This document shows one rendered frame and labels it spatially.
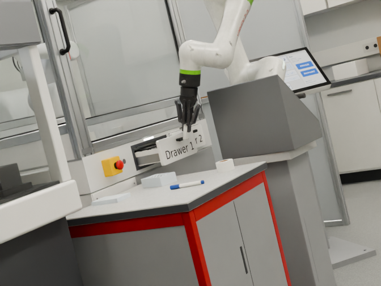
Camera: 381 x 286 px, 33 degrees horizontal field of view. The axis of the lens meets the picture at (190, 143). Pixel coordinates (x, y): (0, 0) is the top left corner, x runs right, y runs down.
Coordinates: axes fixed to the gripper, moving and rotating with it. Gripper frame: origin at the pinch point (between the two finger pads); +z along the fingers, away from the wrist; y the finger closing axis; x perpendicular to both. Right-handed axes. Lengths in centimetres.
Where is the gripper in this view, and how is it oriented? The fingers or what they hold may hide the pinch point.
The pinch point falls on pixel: (186, 131)
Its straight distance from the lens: 279.2
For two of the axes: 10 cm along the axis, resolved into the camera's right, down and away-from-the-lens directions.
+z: -0.6, 9.7, 2.5
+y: 8.6, 1.8, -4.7
